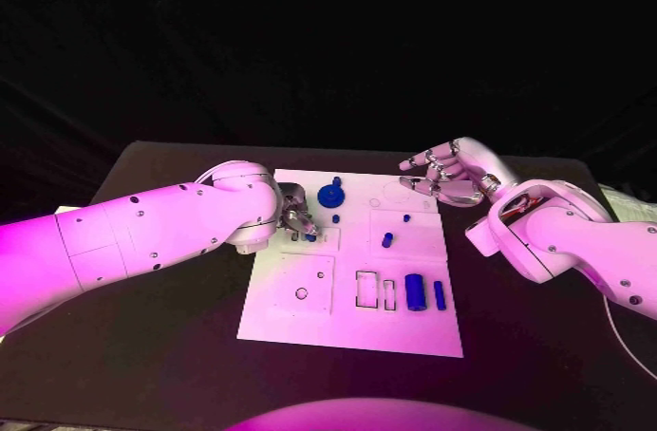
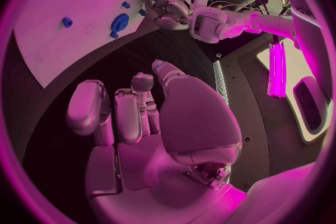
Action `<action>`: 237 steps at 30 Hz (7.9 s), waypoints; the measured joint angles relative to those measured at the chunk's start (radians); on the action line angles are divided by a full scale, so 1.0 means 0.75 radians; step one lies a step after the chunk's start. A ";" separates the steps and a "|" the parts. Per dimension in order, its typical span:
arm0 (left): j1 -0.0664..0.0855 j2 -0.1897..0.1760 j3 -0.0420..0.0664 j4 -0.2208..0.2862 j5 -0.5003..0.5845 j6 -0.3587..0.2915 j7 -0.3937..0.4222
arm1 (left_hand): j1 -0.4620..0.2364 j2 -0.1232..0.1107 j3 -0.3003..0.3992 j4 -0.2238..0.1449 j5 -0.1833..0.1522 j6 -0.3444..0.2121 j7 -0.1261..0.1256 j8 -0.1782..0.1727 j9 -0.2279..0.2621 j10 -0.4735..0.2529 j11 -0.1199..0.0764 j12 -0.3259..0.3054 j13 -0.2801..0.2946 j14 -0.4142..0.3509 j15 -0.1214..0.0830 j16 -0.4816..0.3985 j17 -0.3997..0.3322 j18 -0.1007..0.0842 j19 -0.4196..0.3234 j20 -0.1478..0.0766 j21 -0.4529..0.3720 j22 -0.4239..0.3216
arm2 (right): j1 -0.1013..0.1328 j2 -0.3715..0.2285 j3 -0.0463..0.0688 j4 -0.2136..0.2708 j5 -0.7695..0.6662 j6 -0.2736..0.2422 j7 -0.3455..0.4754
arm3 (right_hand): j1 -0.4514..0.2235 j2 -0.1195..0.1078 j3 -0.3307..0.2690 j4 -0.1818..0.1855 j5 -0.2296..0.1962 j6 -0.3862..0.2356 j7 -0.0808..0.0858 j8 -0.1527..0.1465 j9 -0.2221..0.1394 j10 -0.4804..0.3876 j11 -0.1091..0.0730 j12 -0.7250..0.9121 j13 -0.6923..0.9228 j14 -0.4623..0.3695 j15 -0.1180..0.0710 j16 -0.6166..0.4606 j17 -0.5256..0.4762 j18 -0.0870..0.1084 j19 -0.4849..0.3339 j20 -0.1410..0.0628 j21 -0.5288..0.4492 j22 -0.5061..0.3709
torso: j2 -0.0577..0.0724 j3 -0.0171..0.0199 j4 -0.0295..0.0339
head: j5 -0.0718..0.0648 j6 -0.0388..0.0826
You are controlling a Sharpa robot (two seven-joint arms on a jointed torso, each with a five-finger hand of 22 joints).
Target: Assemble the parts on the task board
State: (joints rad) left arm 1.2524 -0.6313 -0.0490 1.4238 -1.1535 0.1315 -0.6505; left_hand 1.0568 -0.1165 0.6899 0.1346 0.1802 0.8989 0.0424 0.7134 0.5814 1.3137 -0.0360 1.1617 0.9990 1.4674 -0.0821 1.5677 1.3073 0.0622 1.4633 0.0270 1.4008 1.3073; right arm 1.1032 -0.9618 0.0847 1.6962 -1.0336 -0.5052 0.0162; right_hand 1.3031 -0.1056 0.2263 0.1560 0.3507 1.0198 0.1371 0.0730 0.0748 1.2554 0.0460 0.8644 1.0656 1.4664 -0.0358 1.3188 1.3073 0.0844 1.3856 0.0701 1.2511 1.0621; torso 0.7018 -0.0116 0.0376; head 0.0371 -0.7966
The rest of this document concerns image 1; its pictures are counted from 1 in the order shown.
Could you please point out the thick blue cylinder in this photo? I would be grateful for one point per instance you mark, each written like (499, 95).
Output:
(416, 292)

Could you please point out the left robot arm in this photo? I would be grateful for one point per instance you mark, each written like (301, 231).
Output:
(129, 231)

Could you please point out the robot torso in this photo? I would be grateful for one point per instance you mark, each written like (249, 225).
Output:
(380, 415)

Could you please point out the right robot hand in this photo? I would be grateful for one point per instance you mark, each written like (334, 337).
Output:
(462, 174)

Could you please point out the thin blue cylinder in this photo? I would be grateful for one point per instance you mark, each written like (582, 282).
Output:
(440, 295)

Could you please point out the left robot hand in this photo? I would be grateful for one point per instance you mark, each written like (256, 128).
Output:
(296, 210)

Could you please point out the white task board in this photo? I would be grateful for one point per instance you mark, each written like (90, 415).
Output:
(354, 267)

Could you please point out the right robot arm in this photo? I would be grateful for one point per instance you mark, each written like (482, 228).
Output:
(566, 238)

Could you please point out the blue gear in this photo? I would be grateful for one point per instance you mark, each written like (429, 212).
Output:
(332, 194)

